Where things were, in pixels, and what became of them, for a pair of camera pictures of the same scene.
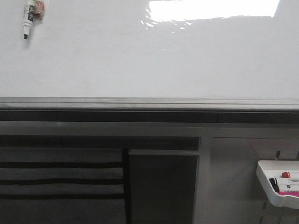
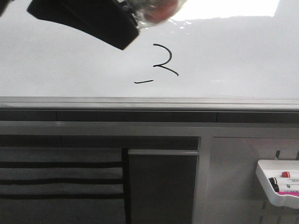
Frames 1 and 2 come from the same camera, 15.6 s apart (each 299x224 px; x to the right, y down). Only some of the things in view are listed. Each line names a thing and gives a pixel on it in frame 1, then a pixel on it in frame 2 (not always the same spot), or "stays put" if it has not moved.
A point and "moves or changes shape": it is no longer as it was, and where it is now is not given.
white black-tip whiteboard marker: [27, 24] → [137, 7]
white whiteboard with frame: [154, 55] stays put
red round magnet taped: [39, 9] moves or changes shape
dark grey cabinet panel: [162, 185] stays put
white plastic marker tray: [280, 179] stays put
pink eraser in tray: [290, 193] stays put
